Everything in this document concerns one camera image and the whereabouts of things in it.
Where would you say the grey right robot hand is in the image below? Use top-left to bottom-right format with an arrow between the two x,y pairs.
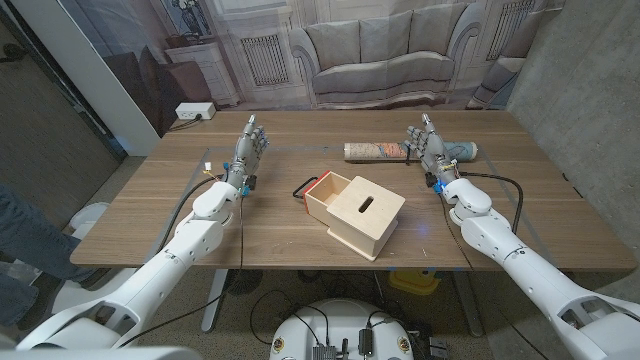
404,112 -> 460,186

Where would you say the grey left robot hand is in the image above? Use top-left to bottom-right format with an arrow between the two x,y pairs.
227,114 -> 271,189

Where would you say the paper map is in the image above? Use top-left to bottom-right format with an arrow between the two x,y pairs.
343,141 -> 479,164

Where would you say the wooden drawer with red front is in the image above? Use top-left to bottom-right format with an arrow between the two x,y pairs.
302,170 -> 352,227

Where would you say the white power strip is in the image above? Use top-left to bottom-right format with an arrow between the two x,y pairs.
174,101 -> 217,121

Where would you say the wooden box with slot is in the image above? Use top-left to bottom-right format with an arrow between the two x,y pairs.
325,175 -> 407,262

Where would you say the printed living room backdrop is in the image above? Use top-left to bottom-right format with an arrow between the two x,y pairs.
57,0 -> 566,136

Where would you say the black round floor fixture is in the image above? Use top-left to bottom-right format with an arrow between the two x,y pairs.
224,269 -> 264,296

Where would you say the yellow floor object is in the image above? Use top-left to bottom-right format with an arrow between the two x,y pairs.
388,269 -> 441,296

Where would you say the grey metal table leg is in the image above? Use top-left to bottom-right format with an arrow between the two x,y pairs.
452,272 -> 485,337
200,269 -> 229,334

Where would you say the white floor stand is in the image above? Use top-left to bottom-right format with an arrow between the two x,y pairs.
52,201 -> 139,315

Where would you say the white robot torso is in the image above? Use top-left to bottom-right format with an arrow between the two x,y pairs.
269,298 -> 415,360

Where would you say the grey floor box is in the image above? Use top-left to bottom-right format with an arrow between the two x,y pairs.
428,337 -> 450,360

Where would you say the small black electronic module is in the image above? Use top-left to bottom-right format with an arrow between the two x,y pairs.
357,328 -> 374,357

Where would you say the person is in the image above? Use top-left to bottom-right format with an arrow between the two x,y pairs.
0,183 -> 96,329

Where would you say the black drawer pull strap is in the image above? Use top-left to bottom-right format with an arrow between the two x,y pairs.
292,175 -> 320,200

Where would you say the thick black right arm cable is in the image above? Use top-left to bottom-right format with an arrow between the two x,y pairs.
458,171 -> 525,235

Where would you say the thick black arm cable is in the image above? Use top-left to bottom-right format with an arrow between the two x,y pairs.
157,174 -> 224,254
458,171 -> 525,235

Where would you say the black power strip cord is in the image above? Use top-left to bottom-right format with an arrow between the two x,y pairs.
168,113 -> 204,132

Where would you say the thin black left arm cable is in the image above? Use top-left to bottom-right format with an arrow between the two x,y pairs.
119,192 -> 246,349

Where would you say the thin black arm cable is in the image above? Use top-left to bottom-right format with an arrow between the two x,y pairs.
119,192 -> 246,349
438,192 -> 551,360

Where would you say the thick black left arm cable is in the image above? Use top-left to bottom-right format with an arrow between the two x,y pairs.
157,174 -> 224,254

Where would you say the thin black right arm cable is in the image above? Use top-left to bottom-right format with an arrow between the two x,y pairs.
438,192 -> 551,360

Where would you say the black floor cable loop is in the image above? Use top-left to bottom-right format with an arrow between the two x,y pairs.
248,288 -> 331,346

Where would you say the black door handle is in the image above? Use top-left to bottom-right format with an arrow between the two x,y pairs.
0,42 -> 29,64

